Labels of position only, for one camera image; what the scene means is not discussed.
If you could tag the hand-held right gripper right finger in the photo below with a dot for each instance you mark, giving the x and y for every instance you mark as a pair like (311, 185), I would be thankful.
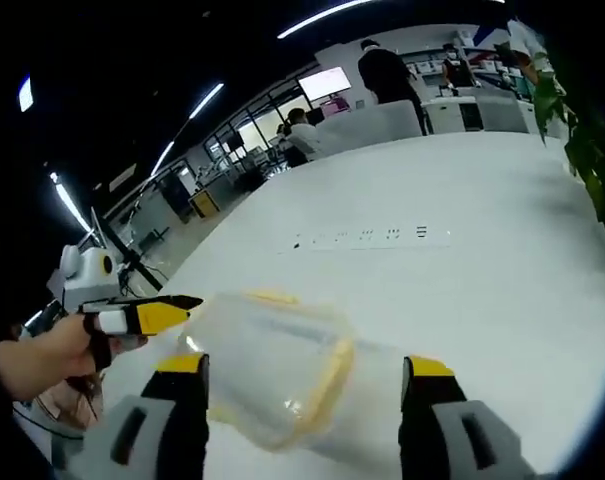
(432, 430)

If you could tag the black tripod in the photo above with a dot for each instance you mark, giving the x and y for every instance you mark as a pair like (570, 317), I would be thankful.
(132, 262)

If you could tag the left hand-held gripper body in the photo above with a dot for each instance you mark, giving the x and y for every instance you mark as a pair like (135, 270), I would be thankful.
(87, 277)

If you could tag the short ceiling light strip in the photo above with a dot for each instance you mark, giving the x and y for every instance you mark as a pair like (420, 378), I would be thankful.
(206, 100)

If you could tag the clear plastic box yellow seal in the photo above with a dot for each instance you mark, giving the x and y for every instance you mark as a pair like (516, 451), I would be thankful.
(277, 360)

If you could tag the long ceiling light strip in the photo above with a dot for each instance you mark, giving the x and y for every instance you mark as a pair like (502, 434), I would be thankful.
(342, 14)

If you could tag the white cabinet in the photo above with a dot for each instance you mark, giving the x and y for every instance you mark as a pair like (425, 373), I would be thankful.
(454, 115)

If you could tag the brown cardboard box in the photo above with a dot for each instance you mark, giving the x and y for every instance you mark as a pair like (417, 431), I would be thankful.
(67, 402)

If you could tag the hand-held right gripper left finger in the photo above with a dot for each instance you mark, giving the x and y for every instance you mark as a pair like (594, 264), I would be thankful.
(167, 425)

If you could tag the green potted plant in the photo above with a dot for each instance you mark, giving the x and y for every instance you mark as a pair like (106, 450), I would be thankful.
(597, 145)

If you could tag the person's left hand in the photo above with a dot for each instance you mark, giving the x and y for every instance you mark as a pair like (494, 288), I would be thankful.
(52, 352)

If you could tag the wall screen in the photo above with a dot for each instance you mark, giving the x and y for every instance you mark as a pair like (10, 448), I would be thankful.
(326, 82)

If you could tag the white table power strip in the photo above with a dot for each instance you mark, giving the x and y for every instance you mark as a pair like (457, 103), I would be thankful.
(367, 239)

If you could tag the yellow black cabinet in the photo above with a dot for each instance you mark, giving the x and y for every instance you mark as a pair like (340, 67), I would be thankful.
(204, 200)

